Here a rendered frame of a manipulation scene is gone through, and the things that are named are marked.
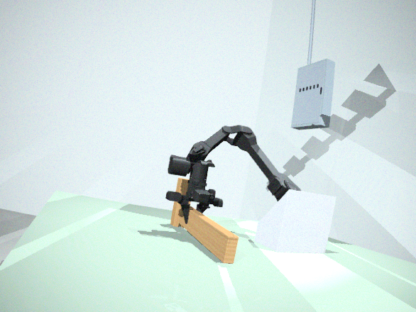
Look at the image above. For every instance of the wooden post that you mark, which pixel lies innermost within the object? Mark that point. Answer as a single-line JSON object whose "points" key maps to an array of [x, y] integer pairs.
{"points": [[182, 185]]}

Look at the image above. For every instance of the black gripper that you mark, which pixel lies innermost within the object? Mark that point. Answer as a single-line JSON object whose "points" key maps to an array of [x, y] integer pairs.
{"points": [[184, 200]]}

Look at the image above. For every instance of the wooden board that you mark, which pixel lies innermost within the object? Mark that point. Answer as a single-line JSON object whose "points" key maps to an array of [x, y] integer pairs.
{"points": [[218, 240]]}

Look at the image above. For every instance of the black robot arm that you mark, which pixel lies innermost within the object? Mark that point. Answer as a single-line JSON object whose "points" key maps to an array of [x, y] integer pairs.
{"points": [[245, 139]]}

